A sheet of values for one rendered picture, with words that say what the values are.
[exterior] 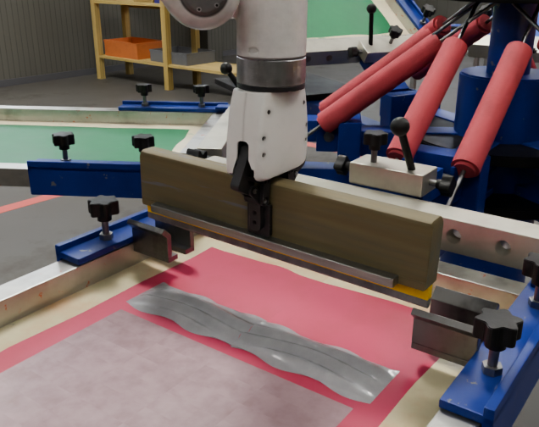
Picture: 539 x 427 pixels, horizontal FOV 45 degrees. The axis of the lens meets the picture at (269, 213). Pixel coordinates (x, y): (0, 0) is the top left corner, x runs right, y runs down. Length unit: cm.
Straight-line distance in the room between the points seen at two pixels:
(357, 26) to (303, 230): 150
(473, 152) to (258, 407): 65
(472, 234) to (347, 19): 137
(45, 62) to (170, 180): 789
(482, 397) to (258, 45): 40
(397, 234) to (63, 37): 827
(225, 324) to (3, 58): 775
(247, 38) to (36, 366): 42
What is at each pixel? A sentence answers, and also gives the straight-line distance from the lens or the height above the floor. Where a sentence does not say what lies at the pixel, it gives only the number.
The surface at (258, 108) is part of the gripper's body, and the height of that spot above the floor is 123.
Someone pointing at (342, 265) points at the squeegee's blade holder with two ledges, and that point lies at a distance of 69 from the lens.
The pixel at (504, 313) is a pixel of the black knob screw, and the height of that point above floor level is 106.
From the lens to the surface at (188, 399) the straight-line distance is 69.
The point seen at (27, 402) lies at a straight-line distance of 73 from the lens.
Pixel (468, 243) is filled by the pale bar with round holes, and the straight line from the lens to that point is 93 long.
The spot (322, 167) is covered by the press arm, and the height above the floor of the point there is 93.
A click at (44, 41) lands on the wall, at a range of 868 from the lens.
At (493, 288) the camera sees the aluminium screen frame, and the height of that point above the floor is 99.
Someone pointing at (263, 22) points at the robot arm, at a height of 132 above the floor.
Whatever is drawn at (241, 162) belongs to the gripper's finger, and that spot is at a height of 117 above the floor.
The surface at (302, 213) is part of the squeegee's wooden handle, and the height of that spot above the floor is 111.
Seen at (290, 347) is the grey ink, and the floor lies 96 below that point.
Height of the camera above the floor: 137
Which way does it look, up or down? 21 degrees down
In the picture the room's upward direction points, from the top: straight up
